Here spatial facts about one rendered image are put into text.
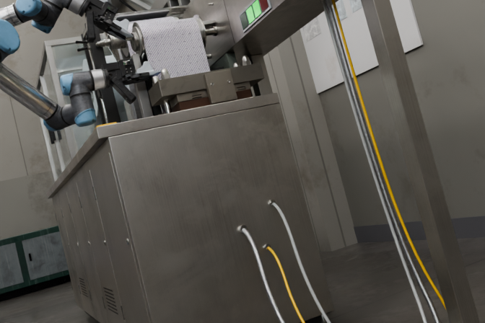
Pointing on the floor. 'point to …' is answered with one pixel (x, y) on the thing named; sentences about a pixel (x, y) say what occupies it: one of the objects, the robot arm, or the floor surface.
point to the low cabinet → (32, 263)
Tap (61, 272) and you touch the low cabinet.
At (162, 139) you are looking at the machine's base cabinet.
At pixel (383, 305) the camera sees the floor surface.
